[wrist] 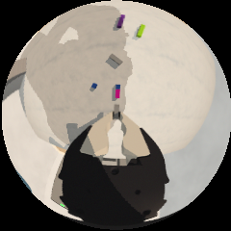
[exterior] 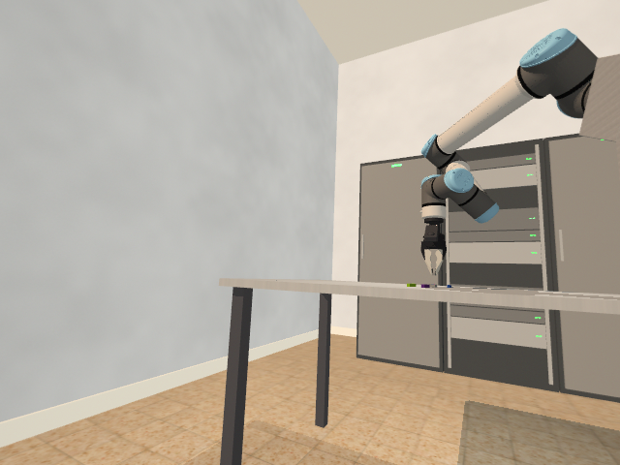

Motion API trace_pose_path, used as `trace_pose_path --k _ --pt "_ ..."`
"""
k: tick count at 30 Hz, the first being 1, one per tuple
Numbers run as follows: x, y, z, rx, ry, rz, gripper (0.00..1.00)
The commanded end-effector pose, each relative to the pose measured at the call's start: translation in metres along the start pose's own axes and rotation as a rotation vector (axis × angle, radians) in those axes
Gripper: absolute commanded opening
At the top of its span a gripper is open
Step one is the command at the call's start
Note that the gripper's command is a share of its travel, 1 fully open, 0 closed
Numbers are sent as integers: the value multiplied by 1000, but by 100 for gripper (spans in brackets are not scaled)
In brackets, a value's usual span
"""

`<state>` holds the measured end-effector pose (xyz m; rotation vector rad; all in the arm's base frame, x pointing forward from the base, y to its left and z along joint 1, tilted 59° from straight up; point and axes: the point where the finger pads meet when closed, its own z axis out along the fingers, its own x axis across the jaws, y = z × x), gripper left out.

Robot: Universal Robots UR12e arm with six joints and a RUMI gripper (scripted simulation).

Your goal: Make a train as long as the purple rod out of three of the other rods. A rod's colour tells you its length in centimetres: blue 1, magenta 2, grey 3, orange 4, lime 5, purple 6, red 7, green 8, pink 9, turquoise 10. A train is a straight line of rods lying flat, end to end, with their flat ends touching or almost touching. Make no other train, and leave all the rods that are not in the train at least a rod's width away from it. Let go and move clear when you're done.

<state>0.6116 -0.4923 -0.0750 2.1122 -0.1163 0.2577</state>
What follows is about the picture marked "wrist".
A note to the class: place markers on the magenta block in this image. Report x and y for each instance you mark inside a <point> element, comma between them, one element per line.
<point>117,92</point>

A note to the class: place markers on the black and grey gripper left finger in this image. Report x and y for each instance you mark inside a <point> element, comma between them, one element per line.
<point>92,142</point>

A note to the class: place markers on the lime green rod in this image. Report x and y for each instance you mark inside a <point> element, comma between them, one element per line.
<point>140,31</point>

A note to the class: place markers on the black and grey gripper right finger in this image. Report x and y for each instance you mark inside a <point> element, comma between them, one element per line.
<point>137,144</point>

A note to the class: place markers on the purple rod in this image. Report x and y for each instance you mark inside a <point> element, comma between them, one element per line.
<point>119,24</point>

